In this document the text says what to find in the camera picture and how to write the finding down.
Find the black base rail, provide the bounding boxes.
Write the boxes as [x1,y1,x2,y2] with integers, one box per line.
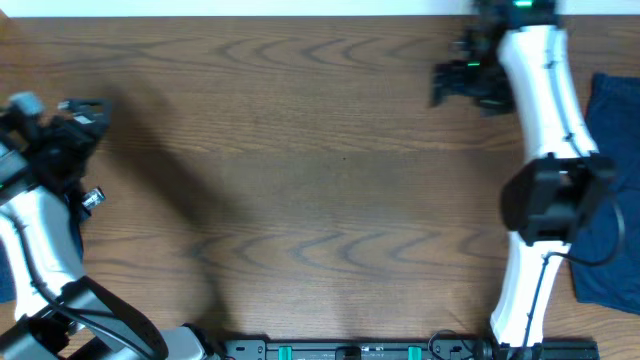
[221,336,600,360]

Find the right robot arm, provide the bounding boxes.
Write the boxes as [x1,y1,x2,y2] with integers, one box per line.
[431,0,616,359]

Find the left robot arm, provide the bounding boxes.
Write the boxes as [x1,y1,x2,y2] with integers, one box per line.
[1,92,226,359]

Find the dark blue shorts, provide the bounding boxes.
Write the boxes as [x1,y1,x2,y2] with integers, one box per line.
[0,209,86,304]

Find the small black metal cylinder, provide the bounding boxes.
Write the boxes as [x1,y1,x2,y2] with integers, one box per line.
[82,187,106,211]

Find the dark blue garment at right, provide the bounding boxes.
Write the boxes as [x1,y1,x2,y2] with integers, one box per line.
[571,73,639,314]

